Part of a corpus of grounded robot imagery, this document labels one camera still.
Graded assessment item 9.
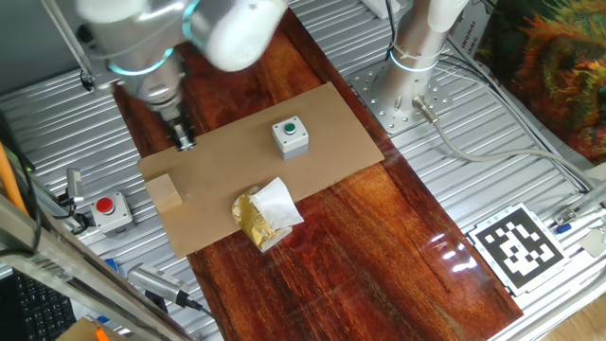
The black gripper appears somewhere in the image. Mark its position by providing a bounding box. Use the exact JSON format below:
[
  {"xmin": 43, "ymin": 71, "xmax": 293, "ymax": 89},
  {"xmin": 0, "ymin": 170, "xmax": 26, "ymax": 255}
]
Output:
[{"xmin": 159, "ymin": 103, "xmax": 198, "ymax": 153}]

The small wooden block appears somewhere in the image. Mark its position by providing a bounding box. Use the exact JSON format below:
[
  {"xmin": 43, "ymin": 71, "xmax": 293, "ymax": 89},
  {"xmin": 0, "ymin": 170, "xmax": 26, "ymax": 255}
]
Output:
[{"xmin": 144, "ymin": 172, "xmax": 185, "ymax": 215}]

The brown cardboard sheet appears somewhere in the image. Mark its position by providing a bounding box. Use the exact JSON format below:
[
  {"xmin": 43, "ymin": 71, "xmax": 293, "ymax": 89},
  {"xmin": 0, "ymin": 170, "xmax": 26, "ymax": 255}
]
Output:
[{"xmin": 136, "ymin": 81, "xmax": 385, "ymax": 260}]

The red push button box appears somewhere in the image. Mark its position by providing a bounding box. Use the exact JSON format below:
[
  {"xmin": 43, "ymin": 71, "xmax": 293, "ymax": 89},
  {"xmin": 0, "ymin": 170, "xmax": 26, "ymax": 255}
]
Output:
[{"xmin": 89, "ymin": 190, "xmax": 135, "ymax": 238}]

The gold tissue pack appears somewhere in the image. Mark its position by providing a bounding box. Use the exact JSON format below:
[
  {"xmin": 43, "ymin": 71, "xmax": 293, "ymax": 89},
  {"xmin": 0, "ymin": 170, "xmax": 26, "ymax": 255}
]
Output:
[{"xmin": 230, "ymin": 176, "xmax": 306, "ymax": 253}]

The green push button box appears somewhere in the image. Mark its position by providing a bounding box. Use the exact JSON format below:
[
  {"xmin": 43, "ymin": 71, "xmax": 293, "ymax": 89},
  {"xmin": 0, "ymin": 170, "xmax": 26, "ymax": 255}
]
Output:
[{"xmin": 271, "ymin": 116, "xmax": 310, "ymax": 161}]

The metal stand pole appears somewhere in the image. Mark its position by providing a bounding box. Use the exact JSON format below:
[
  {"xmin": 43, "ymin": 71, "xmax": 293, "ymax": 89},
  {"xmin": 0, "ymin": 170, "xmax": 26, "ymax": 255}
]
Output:
[{"xmin": 40, "ymin": 0, "xmax": 106, "ymax": 94}]

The brown cardboard box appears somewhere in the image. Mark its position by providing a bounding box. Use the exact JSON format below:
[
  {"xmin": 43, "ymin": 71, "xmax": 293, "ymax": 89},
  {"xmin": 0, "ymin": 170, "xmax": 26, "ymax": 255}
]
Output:
[{"xmin": 55, "ymin": 316, "xmax": 130, "ymax": 341}]

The red-brown wooden board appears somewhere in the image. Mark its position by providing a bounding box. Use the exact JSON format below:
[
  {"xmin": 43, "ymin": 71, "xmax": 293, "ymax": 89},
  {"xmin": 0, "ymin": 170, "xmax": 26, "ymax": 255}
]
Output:
[{"xmin": 112, "ymin": 7, "xmax": 525, "ymax": 341}]

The black keyboard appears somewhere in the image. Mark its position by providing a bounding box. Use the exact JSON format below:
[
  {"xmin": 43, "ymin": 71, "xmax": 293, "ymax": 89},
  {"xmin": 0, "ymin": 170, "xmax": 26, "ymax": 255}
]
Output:
[{"xmin": 0, "ymin": 269, "xmax": 78, "ymax": 341}]

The white power strip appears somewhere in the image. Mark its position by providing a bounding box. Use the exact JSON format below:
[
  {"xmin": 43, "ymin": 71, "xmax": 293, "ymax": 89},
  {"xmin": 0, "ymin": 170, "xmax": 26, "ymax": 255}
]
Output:
[{"xmin": 362, "ymin": 0, "xmax": 403, "ymax": 20}]

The white printed paper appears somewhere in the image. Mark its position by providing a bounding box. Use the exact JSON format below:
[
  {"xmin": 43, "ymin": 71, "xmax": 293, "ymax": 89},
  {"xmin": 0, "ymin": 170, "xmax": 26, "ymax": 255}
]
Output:
[{"xmin": 444, "ymin": 0, "xmax": 496, "ymax": 67}]

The black white fiducial marker board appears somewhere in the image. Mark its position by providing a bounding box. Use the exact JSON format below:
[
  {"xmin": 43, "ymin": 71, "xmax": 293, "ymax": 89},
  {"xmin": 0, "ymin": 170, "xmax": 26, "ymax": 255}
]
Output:
[{"xmin": 466, "ymin": 202, "xmax": 572, "ymax": 297}]

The colourful painted cloth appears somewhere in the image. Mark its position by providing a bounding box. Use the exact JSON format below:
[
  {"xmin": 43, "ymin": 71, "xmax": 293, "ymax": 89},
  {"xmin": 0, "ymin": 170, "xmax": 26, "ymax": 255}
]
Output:
[{"xmin": 472, "ymin": 0, "xmax": 606, "ymax": 165}]

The small metal clip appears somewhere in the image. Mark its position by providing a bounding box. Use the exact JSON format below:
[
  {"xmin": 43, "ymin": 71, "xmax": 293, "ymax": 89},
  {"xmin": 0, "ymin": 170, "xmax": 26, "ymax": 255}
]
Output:
[{"xmin": 552, "ymin": 206, "xmax": 578, "ymax": 227}]

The aluminium profile bar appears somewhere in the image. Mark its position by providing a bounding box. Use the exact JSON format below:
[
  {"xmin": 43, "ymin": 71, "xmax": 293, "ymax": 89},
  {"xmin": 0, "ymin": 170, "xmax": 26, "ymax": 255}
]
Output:
[{"xmin": 561, "ymin": 177, "xmax": 606, "ymax": 222}]

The white paper tag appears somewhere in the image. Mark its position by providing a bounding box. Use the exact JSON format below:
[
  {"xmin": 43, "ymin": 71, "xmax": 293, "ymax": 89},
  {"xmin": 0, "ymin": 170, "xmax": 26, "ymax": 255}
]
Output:
[{"xmin": 578, "ymin": 226, "xmax": 606, "ymax": 260}]

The small grey camera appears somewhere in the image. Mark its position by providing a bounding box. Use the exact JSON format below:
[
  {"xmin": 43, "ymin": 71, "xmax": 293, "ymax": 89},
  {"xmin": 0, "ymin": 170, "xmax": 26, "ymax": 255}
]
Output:
[{"xmin": 64, "ymin": 167, "xmax": 86, "ymax": 206}]

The silver ribbed camera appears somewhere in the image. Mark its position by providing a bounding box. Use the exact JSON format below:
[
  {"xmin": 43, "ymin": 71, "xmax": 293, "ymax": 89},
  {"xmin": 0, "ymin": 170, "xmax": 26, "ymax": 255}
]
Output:
[{"xmin": 126, "ymin": 262, "xmax": 191, "ymax": 307}]

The black hanging cable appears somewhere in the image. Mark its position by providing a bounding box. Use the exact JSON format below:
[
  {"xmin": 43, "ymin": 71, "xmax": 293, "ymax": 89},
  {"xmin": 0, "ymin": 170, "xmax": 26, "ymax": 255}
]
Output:
[{"xmin": 0, "ymin": 111, "xmax": 42, "ymax": 257}]

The black camera usb cable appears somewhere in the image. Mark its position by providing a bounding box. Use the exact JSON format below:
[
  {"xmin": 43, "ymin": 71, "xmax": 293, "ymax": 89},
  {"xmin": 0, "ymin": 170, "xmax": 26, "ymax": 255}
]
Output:
[{"xmin": 177, "ymin": 291, "xmax": 229, "ymax": 341}]

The aluminium frame beam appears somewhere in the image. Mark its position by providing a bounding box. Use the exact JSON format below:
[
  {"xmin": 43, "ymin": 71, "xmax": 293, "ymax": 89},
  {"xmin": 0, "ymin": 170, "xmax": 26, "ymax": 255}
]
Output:
[{"xmin": 0, "ymin": 191, "xmax": 195, "ymax": 341}]

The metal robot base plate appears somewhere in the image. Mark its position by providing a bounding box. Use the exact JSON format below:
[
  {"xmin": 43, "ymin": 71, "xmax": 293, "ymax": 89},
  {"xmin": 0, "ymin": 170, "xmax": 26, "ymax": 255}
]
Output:
[{"xmin": 348, "ymin": 59, "xmax": 454, "ymax": 135}]

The black base cable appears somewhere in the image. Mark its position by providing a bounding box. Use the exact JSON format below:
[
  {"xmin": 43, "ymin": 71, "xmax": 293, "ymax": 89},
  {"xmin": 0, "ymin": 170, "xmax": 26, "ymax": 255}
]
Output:
[{"xmin": 383, "ymin": 0, "xmax": 400, "ymax": 51}]

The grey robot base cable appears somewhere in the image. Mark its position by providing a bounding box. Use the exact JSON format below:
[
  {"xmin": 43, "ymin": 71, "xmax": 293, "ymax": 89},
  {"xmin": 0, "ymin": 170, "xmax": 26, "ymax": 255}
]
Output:
[{"xmin": 410, "ymin": 94, "xmax": 600, "ymax": 190}]

